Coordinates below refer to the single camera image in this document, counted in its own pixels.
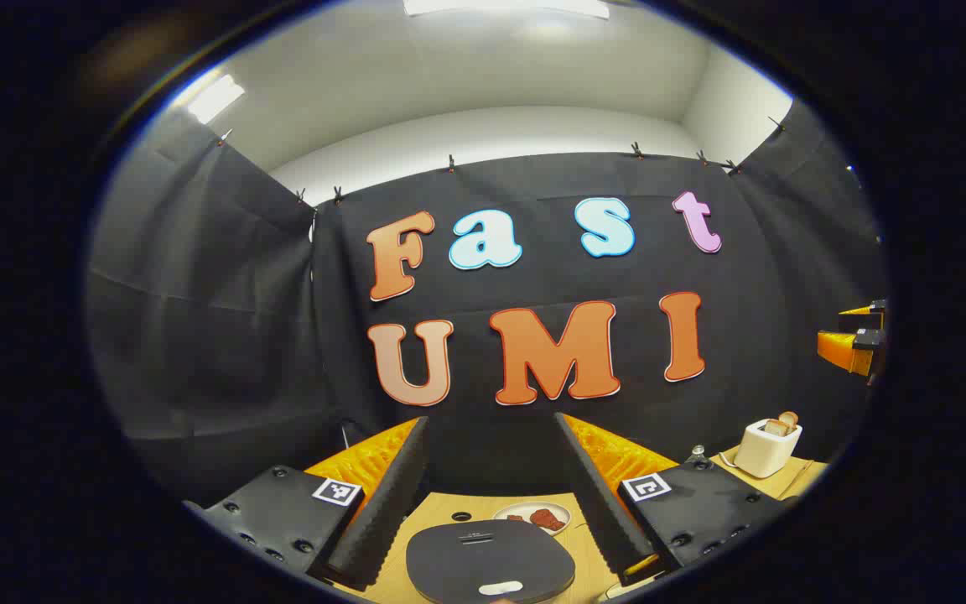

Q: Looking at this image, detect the white toaster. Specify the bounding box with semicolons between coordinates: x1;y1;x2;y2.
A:
733;417;803;479

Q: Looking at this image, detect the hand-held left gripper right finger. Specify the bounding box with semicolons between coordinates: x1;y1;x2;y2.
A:
553;411;798;588

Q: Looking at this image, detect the ceiling light panel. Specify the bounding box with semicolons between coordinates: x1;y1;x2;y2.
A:
403;0;610;19
188;74;246;125

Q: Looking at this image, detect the round white plate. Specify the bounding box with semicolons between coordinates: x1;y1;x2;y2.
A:
493;501;572;536

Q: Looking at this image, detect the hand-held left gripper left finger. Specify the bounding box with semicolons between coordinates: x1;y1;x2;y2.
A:
184;417;431;592

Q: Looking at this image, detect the black silver rice cooker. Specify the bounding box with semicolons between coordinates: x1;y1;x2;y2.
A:
405;518;576;604

